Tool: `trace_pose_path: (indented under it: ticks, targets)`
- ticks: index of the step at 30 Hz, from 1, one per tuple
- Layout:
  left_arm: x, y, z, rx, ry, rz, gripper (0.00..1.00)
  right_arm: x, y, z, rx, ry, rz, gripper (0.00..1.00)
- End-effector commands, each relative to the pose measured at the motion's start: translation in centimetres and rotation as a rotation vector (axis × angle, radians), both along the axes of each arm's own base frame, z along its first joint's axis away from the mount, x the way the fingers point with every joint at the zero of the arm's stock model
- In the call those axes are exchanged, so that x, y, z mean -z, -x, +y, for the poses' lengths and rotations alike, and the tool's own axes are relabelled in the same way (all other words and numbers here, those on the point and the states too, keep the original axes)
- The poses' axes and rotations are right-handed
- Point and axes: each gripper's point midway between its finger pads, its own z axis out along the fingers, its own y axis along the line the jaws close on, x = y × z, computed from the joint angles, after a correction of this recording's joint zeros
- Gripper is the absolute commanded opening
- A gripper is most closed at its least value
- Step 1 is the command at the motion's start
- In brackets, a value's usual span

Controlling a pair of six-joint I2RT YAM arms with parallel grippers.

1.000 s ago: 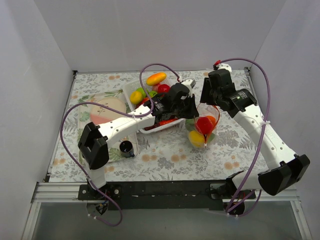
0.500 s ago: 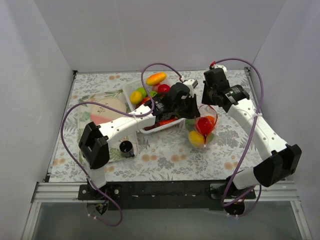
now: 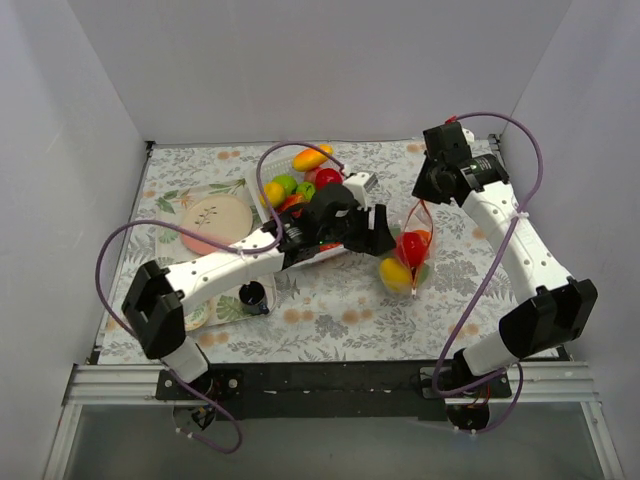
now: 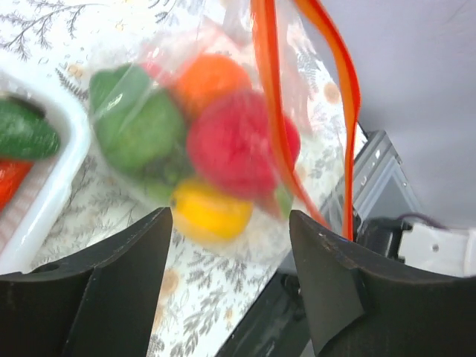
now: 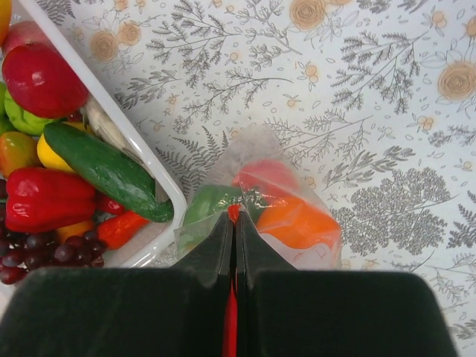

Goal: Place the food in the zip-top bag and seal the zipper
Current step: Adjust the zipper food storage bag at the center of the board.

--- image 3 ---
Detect clear zip top bag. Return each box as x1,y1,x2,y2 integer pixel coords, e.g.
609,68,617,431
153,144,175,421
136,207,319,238
378,200,435,298

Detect yellow lemon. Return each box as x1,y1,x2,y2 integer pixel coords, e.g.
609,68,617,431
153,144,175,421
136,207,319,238
379,257,413,294

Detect red apple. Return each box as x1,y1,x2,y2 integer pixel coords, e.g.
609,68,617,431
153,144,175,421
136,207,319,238
396,231,429,268

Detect orange fruit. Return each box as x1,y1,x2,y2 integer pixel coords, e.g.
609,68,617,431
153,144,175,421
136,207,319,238
415,229,432,247

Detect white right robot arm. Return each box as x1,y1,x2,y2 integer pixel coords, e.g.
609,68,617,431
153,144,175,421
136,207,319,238
412,120,598,398

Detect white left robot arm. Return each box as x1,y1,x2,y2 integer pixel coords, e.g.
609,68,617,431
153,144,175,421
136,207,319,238
122,184,395,400

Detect small green fruit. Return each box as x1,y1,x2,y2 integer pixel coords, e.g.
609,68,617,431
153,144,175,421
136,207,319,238
295,181,316,202

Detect red tomato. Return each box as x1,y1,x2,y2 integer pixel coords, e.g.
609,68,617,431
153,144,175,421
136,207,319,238
314,168,343,190

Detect red yellow small mango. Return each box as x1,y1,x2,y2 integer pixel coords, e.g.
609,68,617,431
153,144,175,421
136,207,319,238
277,193,307,213

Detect green apple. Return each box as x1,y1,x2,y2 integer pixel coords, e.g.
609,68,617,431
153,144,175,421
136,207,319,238
272,174,298,196

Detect yellow fruit left side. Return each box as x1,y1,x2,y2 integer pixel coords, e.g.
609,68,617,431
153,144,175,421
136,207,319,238
260,182,287,208

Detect orange yellow mango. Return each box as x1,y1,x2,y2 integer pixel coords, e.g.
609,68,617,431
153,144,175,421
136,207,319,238
291,148,328,172

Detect white plastic fruit basket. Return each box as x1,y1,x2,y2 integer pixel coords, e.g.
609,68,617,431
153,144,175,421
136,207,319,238
245,147,346,267

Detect floral table mat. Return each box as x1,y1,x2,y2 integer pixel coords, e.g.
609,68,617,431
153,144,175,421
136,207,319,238
112,145,516,363

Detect pink beige round plate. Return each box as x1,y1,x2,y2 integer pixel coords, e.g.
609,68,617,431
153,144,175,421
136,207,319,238
180,194,253,245

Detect dark blue cup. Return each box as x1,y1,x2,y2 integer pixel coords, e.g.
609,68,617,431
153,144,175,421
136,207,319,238
238,281,270,316

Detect leaf patterned rectangular tray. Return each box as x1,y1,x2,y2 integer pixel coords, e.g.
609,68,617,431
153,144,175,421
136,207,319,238
155,179,276,331

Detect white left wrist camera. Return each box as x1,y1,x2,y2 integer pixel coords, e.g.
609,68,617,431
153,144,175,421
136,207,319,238
343,172,378,209

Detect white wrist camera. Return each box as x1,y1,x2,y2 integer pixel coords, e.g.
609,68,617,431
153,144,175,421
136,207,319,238
445,116,475,146
343,172,378,209

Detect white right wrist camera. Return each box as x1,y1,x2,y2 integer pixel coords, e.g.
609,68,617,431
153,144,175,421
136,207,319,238
445,116,475,146

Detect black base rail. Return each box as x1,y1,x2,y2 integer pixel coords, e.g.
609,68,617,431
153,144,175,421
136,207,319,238
154,359,516,424

